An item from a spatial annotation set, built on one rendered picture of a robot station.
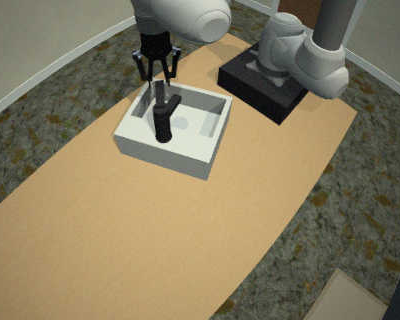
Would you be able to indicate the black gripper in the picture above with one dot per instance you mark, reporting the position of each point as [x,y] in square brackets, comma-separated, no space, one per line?
[156,45]

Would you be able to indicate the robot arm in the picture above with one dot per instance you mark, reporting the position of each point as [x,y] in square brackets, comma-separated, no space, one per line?
[318,64]

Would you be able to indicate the white sink basin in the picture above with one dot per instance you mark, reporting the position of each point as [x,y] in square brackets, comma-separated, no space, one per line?
[200,111]

